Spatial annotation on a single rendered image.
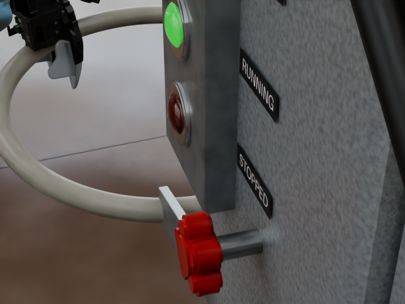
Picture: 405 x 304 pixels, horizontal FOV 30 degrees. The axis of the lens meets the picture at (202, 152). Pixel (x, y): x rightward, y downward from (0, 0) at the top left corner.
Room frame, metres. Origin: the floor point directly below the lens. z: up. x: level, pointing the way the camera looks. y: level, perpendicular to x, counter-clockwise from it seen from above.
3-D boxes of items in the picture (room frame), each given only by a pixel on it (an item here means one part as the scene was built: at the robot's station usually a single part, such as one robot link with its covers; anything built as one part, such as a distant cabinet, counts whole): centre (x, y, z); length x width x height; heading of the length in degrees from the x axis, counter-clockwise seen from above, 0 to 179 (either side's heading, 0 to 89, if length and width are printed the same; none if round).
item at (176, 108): (0.34, 0.01, 1.31); 0.02 x 0.01 x 0.02; 17
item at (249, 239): (0.27, -0.01, 1.28); 0.04 x 0.04 x 0.04; 17
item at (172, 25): (0.34, 0.01, 1.36); 0.02 x 0.01 x 0.02; 17
